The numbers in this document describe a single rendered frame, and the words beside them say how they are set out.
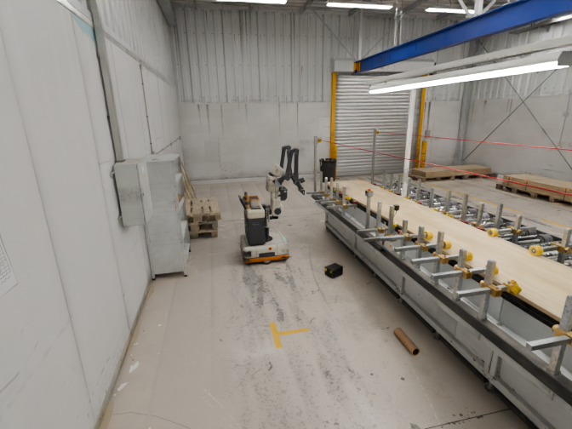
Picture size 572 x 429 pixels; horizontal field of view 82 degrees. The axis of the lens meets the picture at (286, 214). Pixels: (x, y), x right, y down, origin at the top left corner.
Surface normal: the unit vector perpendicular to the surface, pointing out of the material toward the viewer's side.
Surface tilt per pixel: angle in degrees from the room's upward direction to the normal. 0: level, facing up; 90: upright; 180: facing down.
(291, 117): 90
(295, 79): 90
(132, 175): 90
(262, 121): 90
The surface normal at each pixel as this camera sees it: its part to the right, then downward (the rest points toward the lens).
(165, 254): 0.22, 0.28
